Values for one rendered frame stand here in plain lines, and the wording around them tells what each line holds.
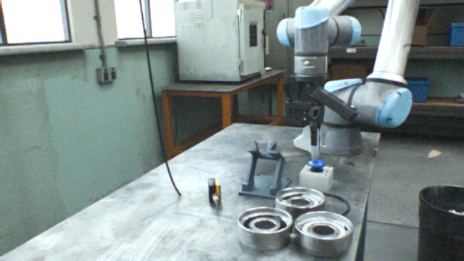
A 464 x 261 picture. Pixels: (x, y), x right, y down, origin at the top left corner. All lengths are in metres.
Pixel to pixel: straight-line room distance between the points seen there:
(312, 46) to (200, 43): 2.27
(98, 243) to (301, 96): 0.55
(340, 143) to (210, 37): 2.00
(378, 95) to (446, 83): 3.62
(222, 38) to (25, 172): 1.66
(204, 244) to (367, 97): 0.66
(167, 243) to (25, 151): 1.62
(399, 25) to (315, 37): 0.37
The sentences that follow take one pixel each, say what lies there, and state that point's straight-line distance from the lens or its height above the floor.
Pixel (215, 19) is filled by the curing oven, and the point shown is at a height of 1.28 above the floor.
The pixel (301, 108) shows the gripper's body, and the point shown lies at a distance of 0.91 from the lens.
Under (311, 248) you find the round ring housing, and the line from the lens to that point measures 0.70.
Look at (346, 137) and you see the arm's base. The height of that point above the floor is 0.86.
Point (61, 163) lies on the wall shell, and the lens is 2.47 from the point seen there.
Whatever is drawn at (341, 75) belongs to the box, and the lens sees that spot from 4.22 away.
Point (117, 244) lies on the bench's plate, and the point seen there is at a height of 0.80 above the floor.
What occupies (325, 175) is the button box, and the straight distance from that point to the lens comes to 0.95.
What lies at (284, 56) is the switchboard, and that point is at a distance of 4.63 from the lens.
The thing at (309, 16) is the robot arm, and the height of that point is 1.21.
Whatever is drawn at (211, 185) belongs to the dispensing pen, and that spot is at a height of 0.84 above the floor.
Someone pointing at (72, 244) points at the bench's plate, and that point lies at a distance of 0.82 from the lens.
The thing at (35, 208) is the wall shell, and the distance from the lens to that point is 2.40.
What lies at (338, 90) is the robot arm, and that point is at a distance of 1.22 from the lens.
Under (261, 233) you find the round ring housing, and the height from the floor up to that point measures 0.84.
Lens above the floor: 1.18
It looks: 15 degrees down
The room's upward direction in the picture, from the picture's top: 2 degrees counter-clockwise
